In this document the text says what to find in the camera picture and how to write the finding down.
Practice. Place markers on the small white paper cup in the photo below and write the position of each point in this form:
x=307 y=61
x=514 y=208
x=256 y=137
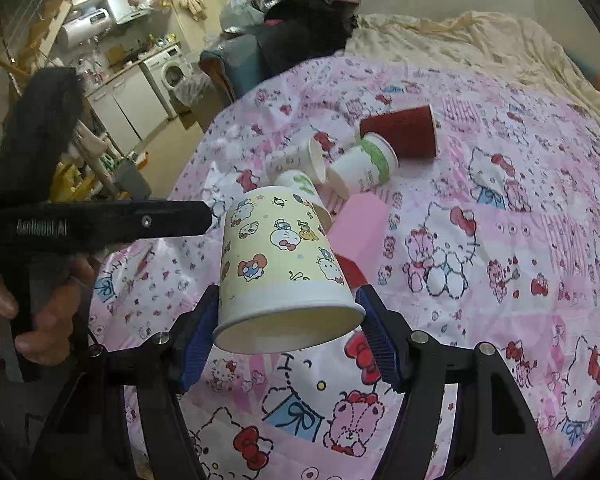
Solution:
x=292 y=160

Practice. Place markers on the person's left hand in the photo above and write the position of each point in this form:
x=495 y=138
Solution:
x=60 y=305

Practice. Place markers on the grey bin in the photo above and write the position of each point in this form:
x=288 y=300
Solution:
x=132 y=177

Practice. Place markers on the clear plastic bag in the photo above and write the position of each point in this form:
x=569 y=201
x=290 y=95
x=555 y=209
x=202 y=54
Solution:
x=237 y=12

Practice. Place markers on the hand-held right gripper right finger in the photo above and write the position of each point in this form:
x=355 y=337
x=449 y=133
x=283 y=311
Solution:
x=380 y=335

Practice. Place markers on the pink cartoon printed blanket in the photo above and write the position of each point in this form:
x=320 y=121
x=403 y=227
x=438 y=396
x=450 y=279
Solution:
x=480 y=260

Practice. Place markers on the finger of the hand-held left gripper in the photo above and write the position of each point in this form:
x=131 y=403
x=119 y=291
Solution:
x=170 y=220

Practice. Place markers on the silver range hood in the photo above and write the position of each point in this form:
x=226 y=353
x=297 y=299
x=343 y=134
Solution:
x=122 y=10

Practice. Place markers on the cream bed quilt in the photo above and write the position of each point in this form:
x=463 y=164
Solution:
x=480 y=40

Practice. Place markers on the black bag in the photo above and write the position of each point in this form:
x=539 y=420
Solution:
x=300 y=35

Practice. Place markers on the white water heater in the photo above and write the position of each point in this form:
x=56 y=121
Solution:
x=82 y=25

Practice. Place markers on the white kitchen cabinet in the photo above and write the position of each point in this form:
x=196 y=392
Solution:
x=120 y=105

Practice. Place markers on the yellow cartoon paper cup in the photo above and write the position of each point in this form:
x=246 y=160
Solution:
x=280 y=265

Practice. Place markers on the red paper cup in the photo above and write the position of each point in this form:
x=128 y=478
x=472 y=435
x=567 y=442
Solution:
x=405 y=130

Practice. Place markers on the white green-print paper cup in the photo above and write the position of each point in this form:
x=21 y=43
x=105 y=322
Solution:
x=300 y=184

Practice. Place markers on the white washing machine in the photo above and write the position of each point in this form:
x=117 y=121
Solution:
x=170 y=77

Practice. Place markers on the blue chair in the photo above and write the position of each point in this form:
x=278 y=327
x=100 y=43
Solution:
x=230 y=67

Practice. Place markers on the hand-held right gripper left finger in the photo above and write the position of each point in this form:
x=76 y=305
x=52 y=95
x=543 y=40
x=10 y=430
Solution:
x=196 y=345

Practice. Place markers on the large white green-print cup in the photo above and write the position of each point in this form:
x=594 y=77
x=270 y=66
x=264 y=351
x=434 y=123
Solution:
x=362 y=165

